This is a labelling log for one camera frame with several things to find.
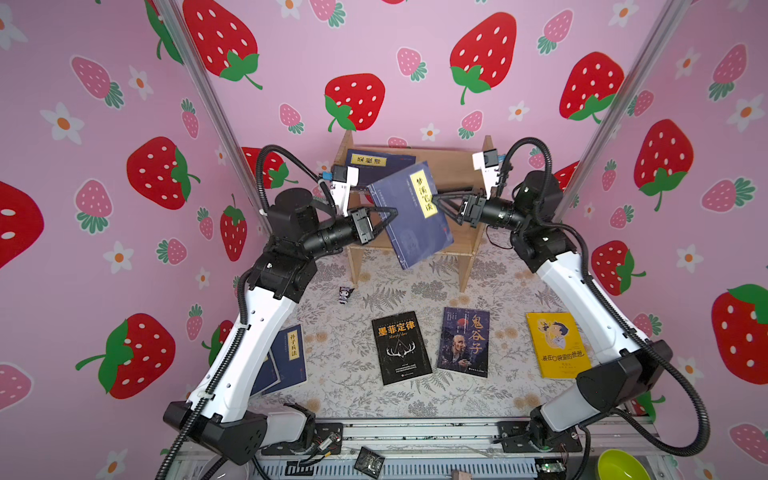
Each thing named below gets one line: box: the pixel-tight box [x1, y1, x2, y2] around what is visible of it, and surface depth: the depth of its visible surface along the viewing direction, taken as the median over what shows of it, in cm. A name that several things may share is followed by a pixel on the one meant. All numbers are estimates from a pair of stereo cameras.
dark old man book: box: [436, 307, 491, 378], surface depth 91 cm
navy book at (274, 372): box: [250, 336, 289, 397], surface depth 85 cm
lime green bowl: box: [598, 448, 651, 480], surface depth 69 cm
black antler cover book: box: [371, 311, 433, 386], surface depth 90 cm
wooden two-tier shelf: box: [336, 131, 494, 292], surface depth 56 cm
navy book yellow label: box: [346, 149, 416, 187], surface depth 78 cm
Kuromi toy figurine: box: [339, 286, 355, 305], surface depth 102 cm
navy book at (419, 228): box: [366, 161, 454, 270], surface depth 59 cm
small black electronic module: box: [354, 446, 385, 479], surface depth 71 cm
